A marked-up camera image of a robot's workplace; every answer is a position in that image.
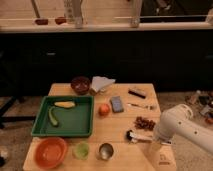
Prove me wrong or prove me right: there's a blue grey sponge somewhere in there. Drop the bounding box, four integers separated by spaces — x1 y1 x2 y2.
110 96 124 113

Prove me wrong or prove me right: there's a dark maroon bowl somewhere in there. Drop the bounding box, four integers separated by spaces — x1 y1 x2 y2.
71 76 90 95

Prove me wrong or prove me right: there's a light green cup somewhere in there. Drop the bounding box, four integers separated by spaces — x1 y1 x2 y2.
73 142 89 160

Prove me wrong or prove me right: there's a black eraser block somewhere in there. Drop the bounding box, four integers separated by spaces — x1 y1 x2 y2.
128 89 146 99

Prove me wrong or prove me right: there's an orange red bowl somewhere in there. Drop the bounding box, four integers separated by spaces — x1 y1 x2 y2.
34 137 68 169

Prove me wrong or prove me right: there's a green plastic tray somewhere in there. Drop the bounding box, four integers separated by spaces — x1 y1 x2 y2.
31 96 94 137

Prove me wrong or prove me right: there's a red object on shelf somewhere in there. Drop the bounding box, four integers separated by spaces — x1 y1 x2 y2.
55 17 66 25
35 18 49 25

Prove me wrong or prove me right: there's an orange peach fruit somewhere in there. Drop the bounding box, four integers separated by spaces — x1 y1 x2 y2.
98 104 110 116

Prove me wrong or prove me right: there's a wooden table board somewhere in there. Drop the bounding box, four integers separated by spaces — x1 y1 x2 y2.
22 82 178 171

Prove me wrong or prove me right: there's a green cucumber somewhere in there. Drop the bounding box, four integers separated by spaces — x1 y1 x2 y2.
48 107 59 127

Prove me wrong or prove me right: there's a bunch of red grapes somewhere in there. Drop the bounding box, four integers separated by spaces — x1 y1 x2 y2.
134 116 155 131

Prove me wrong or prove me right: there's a silver metal cup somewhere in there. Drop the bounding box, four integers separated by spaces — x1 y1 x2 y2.
99 143 114 160

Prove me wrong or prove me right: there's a yellow corn cob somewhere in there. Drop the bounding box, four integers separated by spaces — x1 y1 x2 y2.
54 101 75 108

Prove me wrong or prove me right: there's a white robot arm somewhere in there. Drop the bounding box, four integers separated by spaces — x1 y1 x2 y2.
153 104 213 155

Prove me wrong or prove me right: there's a white folded cloth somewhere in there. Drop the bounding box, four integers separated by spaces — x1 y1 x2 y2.
91 76 115 93

